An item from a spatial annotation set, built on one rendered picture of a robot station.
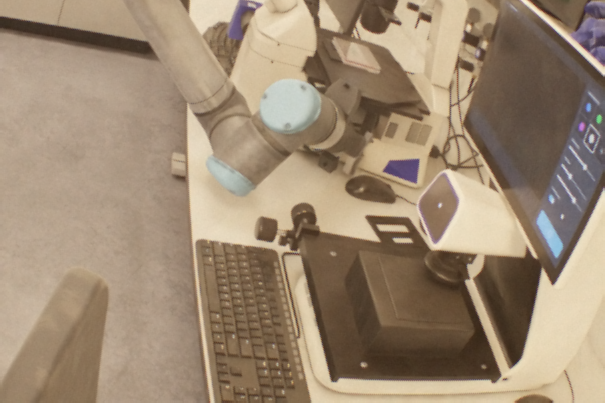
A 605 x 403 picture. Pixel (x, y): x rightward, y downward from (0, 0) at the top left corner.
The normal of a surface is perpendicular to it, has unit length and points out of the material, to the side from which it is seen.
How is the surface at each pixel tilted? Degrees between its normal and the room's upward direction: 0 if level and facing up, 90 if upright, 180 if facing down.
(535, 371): 90
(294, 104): 60
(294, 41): 86
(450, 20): 90
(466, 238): 80
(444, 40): 90
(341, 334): 0
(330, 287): 0
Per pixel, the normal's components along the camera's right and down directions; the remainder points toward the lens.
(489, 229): 0.25, 0.39
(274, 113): -0.31, -0.23
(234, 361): 0.24, -0.85
